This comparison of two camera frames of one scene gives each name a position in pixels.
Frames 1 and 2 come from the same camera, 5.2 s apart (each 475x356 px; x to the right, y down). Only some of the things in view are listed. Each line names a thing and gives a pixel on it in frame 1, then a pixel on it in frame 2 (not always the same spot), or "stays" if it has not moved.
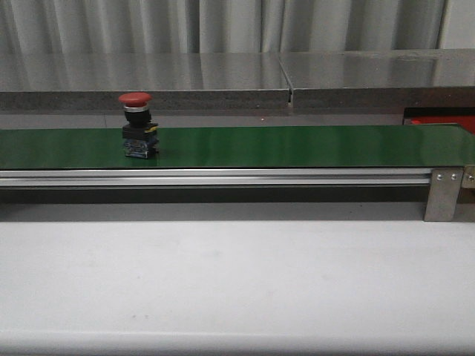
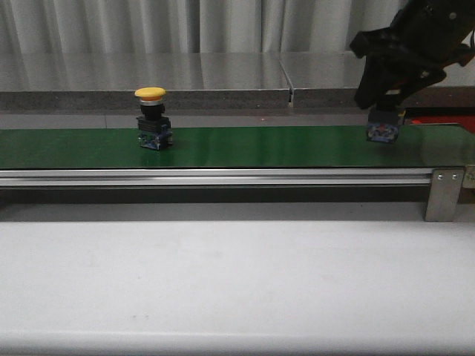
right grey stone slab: [398, 78] stays
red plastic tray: [466, 122] stays
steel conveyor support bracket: [445, 185] stays
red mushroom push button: [139, 133] -> [383, 124]
